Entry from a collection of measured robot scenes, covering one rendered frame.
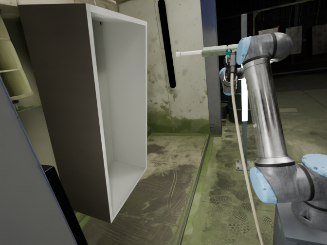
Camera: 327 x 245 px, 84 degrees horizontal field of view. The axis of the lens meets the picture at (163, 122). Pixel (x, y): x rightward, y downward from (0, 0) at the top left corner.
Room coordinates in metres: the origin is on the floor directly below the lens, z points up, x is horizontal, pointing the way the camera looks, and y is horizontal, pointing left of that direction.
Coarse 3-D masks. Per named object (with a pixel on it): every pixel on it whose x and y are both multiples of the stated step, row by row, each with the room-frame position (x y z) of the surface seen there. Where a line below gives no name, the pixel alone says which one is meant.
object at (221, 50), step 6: (204, 48) 1.24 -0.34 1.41; (210, 48) 1.22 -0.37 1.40; (216, 48) 1.20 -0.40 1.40; (222, 48) 1.18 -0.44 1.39; (228, 48) 1.17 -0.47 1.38; (234, 48) 1.15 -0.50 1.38; (180, 54) 1.30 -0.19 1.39; (186, 54) 1.29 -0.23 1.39; (192, 54) 1.28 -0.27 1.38; (204, 54) 1.23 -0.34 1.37; (210, 54) 1.22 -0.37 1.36; (216, 54) 1.21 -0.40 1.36; (222, 54) 1.20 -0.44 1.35; (234, 54) 1.13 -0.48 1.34; (234, 60) 1.10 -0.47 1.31; (234, 66) 1.07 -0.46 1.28; (234, 72) 1.05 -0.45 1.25
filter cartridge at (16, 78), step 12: (0, 24) 1.71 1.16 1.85; (0, 36) 1.67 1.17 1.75; (0, 48) 1.64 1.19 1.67; (12, 48) 1.74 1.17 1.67; (0, 60) 1.60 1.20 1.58; (12, 60) 1.68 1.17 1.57; (0, 72) 1.61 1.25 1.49; (12, 72) 1.65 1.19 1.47; (12, 84) 1.61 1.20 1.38; (24, 84) 1.70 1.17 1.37; (12, 96) 1.60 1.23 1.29; (24, 96) 1.65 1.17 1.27
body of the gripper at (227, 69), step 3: (228, 63) 1.21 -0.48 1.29; (225, 66) 1.25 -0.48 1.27; (228, 66) 1.20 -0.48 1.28; (225, 69) 1.18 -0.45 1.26; (228, 69) 1.17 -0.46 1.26; (225, 72) 1.18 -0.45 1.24; (228, 72) 1.18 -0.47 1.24; (225, 75) 1.20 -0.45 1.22; (228, 75) 1.22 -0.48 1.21; (234, 75) 1.18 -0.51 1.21; (225, 78) 1.26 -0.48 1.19; (228, 78) 1.24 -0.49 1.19; (234, 78) 1.23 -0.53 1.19; (228, 81) 1.23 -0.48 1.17
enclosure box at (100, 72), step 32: (32, 32) 0.92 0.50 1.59; (64, 32) 0.85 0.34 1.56; (96, 32) 1.42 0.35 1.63; (128, 32) 1.42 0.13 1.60; (32, 64) 0.94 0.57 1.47; (64, 64) 0.87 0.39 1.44; (96, 64) 1.40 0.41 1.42; (128, 64) 1.43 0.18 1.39; (64, 96) 0.90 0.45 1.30; (96, 96) 0.83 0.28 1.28; (128, 96) 1.46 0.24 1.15; (64, 128) 0.92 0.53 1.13; (96, 128) 0.85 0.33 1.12; (128, 128) 1.48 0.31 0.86; (64, 160) 0.96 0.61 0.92; (96, 160) 0.87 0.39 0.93; (128, 160) 1.51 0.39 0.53; (96, 192) 0.90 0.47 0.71; (128, 192) 1.15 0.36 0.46
